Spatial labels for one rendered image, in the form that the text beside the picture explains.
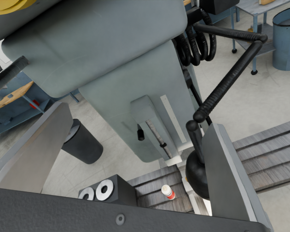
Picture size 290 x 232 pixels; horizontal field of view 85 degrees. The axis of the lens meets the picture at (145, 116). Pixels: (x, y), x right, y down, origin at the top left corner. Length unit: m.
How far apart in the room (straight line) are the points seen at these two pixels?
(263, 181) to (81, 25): 0.82
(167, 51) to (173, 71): 0.04
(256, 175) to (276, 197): 0.97
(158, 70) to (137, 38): 0.08
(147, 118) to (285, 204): 1.63
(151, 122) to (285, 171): 0.68
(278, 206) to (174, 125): 1.51
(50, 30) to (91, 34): 0.05
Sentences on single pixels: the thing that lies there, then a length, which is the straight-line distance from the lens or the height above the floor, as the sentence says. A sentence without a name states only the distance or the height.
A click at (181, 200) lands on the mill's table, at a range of 0.84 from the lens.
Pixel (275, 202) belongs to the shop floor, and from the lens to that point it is 1.81.
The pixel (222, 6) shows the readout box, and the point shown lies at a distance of 0.64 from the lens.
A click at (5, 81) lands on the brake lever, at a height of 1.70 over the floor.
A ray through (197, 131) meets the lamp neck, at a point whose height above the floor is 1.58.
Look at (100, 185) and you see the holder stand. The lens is 0.82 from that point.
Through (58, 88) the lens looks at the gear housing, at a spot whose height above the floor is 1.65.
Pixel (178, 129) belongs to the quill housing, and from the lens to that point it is 0.40.
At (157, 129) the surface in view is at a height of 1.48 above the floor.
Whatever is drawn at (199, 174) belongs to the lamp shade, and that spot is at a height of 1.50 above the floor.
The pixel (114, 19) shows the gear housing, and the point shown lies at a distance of 0.23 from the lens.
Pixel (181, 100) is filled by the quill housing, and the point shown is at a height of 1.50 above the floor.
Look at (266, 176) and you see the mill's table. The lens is 0.86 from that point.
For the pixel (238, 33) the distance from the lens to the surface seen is 0.31.
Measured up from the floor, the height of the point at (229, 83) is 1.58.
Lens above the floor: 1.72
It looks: 39 degrees down
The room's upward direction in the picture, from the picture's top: 33 degrees counter-clockwise
